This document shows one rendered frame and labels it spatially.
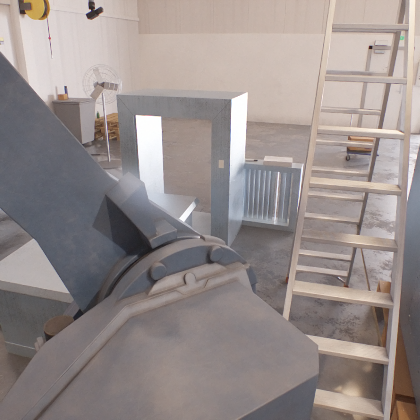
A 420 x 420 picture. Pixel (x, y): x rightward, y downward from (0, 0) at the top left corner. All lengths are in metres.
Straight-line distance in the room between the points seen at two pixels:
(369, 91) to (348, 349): 9.91
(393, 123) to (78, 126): 8.06
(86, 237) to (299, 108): 10.79
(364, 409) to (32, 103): 1.65
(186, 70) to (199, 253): 11.42
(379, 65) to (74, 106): 7.64
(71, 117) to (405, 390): 7.79
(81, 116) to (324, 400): 7.71
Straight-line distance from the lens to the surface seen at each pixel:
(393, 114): 11.43
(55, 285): 2.54
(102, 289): 0.77
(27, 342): 2.98
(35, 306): 2.71
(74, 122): 8.79
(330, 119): 11.37
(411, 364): 2.77
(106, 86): 7.06
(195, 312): 0.67
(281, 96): 11.39
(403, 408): 2.58
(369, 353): 1.78
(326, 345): 1.76
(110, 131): 9.50
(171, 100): 3.77
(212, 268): 0.74
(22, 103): 0.68
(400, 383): 2.71
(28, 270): 2.76
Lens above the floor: 1.99
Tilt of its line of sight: 23 degrees down
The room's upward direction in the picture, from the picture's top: straight up
